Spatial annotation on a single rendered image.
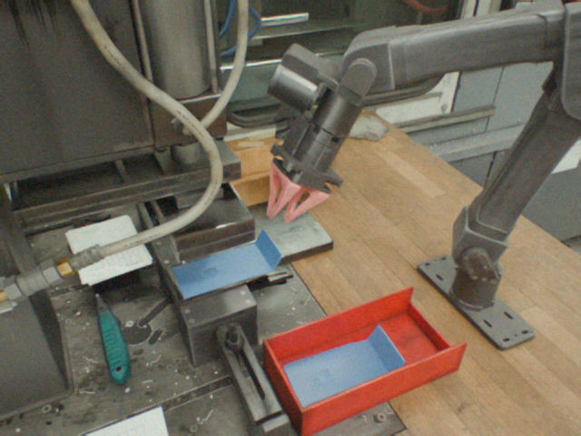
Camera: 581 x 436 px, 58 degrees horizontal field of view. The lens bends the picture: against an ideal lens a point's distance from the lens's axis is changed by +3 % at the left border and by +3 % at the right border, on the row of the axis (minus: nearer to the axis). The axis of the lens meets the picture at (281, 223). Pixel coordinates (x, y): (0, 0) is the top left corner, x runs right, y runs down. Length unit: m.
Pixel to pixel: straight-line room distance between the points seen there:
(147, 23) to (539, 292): 0.72
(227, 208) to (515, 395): 0.46
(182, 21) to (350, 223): 0.57
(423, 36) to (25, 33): 0.42
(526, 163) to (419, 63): 0.19
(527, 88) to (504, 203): 1.13
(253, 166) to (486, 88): 0.87
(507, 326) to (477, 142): 1.03
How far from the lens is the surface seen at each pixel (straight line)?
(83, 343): 0.84
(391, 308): 0.81
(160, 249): 0.83
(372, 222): 1.02
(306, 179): 0.70
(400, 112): 1.54
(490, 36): 0.66
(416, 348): 0.80
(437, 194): 1.13
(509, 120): 1.88
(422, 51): 0.66
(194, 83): 0.59
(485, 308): 0.88
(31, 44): 0.52
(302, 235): 0.94
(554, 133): 0.71
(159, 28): 0.56
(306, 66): 0.69
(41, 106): 0.54
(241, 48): 0.55
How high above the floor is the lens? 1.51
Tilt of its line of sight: 38 degrees down
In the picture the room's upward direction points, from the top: straight up
